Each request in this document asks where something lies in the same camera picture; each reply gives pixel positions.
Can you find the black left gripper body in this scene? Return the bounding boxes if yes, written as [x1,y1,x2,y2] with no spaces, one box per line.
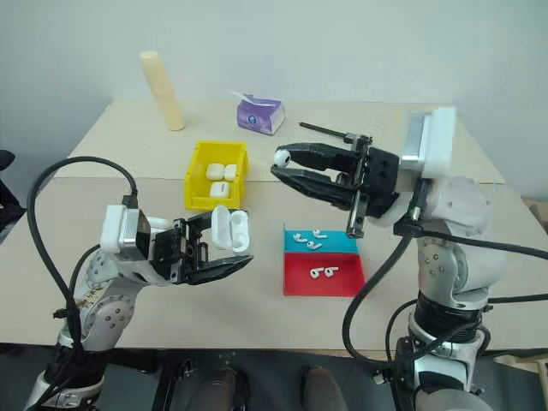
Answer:
[149,217,211,286]

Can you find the purple tissue pack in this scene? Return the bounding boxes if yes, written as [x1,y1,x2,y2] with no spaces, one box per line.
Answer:
[228,89,287,137]

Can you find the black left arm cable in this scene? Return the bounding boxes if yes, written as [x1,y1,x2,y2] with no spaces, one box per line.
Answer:
[26,156,140,411]

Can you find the black object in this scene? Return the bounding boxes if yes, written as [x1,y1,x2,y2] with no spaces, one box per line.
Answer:
[0,149,27,246]

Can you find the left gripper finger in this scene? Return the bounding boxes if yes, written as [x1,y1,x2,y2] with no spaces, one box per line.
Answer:
[187,211,215,237]
[186,254,255,286]

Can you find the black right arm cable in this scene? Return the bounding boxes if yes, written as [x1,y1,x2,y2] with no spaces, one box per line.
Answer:
[482,292,548,306]
[421,229,548,261]
[341,217,423,370]

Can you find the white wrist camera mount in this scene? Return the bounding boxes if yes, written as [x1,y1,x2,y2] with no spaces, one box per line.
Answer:
[378,105,458,226]
[100,204,172,287]

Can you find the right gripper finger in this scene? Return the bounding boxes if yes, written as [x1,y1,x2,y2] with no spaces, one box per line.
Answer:
[276,140,360,173]
[270,165,356,211]

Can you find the blue and red tray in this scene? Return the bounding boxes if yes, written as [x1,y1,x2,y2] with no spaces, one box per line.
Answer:
[282,221,369,298]

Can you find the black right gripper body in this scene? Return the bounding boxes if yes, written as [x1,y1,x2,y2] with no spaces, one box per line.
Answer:
[344,134,402,239]

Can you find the yellow plastic bin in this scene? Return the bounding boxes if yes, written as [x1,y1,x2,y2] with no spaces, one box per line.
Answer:
[183,140,251,212]

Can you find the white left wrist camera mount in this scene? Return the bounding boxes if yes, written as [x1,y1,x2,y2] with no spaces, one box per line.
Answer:
[100,204,172,287]

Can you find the dark rounded shape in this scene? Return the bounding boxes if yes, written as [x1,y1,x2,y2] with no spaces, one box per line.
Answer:
[302,365,348,411]
[194,366,252,411]

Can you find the beige cylinder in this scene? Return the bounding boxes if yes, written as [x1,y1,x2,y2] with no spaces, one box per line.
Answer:
[140,50,187,132]

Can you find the white earbud case with label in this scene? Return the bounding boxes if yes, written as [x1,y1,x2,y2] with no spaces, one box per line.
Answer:
[209,181,234,200]

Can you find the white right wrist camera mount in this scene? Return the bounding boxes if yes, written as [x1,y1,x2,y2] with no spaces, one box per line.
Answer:
[378,105,458,226]

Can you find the thin black rod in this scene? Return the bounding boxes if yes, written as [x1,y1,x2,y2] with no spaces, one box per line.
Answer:
[299,122,350,140]

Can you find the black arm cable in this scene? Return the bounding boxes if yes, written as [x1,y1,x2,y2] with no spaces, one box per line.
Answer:
[26,156,140,411]
[482,292,548,306]
[341,217,423,370]
[421,229,548,261]

